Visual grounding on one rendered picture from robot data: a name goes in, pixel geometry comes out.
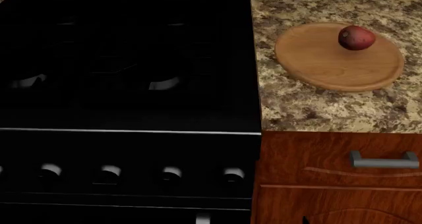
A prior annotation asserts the round wooden cutting board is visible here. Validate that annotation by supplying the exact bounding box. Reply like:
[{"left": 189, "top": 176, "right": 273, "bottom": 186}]
[{"left": 274, "top": 21, "right": 406, "bottom": 92}]

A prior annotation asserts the brown wooden drawer front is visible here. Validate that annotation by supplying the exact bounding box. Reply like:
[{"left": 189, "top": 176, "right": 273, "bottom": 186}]
[{"left": 256, "top": 129, "right": 422, "bottom": 190}]

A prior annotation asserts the brown wooden cabinet door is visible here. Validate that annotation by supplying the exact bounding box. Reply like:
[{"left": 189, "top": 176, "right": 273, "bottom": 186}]
[{"left": 250, "top": 183, "right": 422, "bottom": 224}]

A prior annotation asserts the reddish purple sweet potato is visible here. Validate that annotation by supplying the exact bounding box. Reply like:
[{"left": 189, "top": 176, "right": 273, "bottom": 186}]
[{"left": 338, "top": 24, "right": 377, "bottom": 51}]

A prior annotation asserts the black stove knob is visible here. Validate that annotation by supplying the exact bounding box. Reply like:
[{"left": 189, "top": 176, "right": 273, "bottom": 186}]
[
  {"left": 222, "top": 167, "right": 245, "bottom": 186},
  {"left": 93, "top": 164, "right": 122, "bottom": 186},
  {"left": 160, "top": 165, "right": 183, "bottom": 188},
  {"left": 36, "top": 163, "right": 63, "bottom": 187}
]

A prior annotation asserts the grey metal drawer handle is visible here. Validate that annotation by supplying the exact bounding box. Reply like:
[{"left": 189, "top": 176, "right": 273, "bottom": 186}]
[{"left": 349, "top": 150, "right": 420, "bottom": 169}]

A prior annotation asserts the black gas stove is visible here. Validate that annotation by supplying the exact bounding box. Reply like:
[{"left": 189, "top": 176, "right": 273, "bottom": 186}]
[{"left": 0, "top": 0, "right": 262, "bottom": 224}]

